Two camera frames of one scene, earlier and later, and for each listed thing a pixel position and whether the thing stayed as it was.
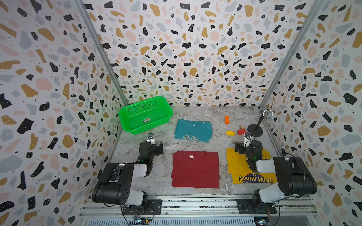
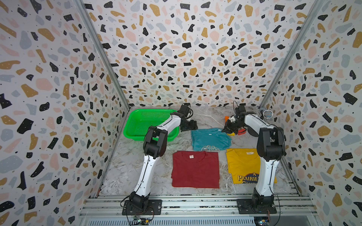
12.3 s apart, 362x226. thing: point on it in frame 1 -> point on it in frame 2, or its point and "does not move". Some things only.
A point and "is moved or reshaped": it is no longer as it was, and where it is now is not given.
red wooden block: [241, 132] does not move
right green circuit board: [261, 221] does not move
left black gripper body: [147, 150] -> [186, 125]
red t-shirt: [194, 169] does not move
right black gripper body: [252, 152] -> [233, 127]
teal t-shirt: [193, 130] is moved or reshaped
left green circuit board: [142, 221] does not move
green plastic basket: [145, 114] is moved or reshaped
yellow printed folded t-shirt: [240, 170] does not move
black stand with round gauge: [256, 130] does not move
